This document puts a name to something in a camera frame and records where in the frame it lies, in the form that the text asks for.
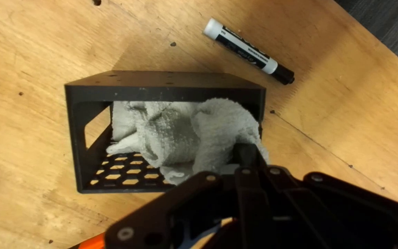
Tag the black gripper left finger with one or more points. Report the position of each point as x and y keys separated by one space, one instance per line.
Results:
x=193 y=208

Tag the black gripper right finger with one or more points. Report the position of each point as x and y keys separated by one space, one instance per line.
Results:
x=323 y=212

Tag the white towel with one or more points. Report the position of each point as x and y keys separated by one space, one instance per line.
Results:
x=179 y=133

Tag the black perforated holder box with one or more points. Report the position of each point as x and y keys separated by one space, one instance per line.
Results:
x=161 y=85

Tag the black Expo marker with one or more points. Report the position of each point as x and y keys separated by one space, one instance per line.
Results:
x=247 y=50

